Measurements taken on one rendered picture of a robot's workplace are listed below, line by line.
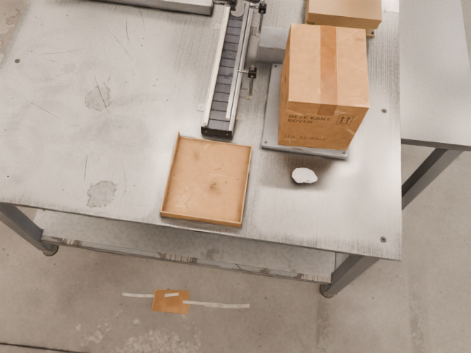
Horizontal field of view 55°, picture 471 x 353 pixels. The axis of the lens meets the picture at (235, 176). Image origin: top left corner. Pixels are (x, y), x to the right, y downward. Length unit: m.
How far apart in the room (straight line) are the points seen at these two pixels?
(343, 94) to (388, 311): 1.29
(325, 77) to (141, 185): 0.69
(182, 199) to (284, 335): 1.00
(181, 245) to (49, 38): 1.02
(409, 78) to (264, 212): 0.79
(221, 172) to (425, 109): 0.80
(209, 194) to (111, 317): 1.00
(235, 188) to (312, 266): 0.72
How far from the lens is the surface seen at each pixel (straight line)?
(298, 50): 1.48
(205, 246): 2.09
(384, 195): 1.62
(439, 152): 1.94
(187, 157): 1.58
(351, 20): 1.91
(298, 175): 1.53
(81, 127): 1.71
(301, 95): 1.38
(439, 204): 2.67
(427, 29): 2.10
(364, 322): 2.35
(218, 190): 1.52
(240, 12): 1.87
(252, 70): 1.60
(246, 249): 2.09
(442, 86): 1.93
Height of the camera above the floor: 2.23
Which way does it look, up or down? 65 degrees down
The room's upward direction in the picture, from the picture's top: 4 degrees clockwise
